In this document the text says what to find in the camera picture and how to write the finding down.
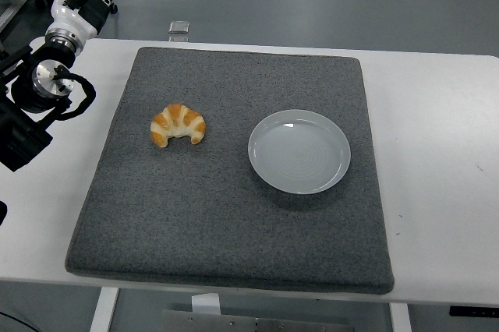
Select grey metal plate with screws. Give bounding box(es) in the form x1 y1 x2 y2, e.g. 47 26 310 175
161 309 356 332

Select grey round plate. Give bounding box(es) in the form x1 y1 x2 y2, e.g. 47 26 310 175
248 108 352 195

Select croissant bread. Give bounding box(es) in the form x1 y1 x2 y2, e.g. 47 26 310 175
150 103 207 150

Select white bracket under table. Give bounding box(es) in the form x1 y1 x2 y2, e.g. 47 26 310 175
190 293 222 316

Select grey felt mat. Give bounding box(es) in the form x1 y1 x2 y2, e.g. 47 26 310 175
64 46 395 296

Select white table leg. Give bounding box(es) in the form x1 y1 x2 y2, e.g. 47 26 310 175
389 302 412 332
89 287 120 332

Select black floor cable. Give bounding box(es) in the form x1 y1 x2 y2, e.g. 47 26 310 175
0 310 36 332

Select silver floor socket cover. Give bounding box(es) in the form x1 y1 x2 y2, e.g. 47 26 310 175
168 19 191 35

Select black table control box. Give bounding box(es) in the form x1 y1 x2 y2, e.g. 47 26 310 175
448 305 499 318

